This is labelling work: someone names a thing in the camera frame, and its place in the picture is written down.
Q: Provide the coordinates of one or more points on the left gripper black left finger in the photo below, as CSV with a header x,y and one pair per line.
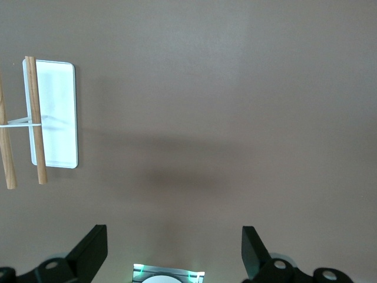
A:
x,y
82,253

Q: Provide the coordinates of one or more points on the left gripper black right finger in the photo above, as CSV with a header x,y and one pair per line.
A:
x,y
256,259

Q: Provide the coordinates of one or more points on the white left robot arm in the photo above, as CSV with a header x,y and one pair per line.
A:
x,y
163,279

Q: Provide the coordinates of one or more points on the white rack with wooden bars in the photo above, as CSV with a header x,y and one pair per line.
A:
x,y
56,112

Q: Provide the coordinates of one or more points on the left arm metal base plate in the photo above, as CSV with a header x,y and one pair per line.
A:
x,y
140,272

